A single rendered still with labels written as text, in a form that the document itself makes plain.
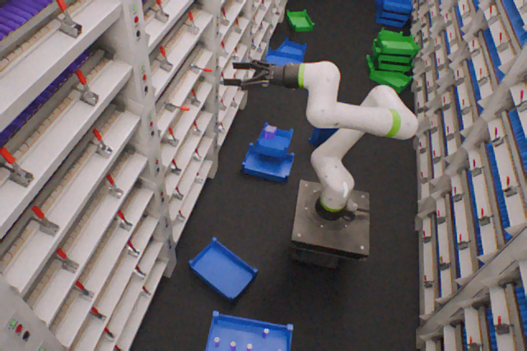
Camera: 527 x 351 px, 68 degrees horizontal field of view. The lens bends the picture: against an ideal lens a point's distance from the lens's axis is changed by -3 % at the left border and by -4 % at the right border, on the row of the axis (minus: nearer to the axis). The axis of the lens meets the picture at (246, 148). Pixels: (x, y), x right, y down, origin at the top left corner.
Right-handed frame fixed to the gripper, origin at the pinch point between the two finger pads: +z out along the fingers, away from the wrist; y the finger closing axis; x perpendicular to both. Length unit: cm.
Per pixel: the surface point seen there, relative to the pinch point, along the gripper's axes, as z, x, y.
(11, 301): 16, 11, -102
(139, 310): 39, -82, -66
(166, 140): 29.2, -24.2, -15.0
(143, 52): 12.6, 28.8, -32.8
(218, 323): -3, -68, -68
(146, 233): 30, -45, -48
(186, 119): 27.0, -26.0, 0.9
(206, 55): 22.2, -7.7, 25.5
